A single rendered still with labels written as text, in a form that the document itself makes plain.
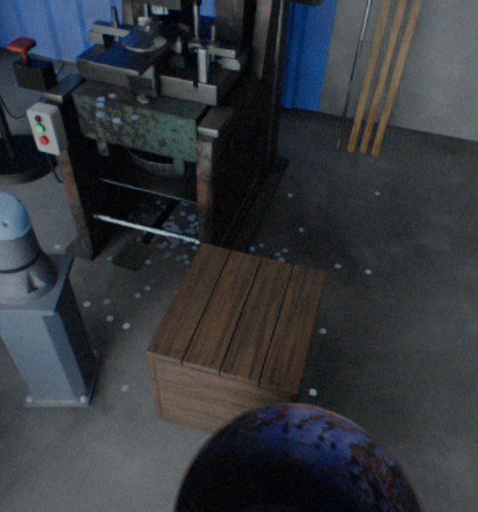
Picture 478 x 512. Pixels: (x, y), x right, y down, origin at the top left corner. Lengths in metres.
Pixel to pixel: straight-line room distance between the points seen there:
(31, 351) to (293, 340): 0.67
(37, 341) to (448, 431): 1.17
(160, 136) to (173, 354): 0.66
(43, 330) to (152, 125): 0.65
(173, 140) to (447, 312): 1.13
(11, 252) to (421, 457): 1.19
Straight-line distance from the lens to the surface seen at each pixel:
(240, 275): 1.35
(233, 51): 1.54
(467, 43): 2.69
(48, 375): 1.46
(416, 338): 1.77
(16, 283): 1.20
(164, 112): 1.45
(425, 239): 2.15
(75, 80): 1.66
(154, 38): 1.54
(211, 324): 1.24
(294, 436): 1.09
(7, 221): 1.10
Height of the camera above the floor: 1.34
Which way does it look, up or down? 45 degrees down
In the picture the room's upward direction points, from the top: 4 degrees clockwise
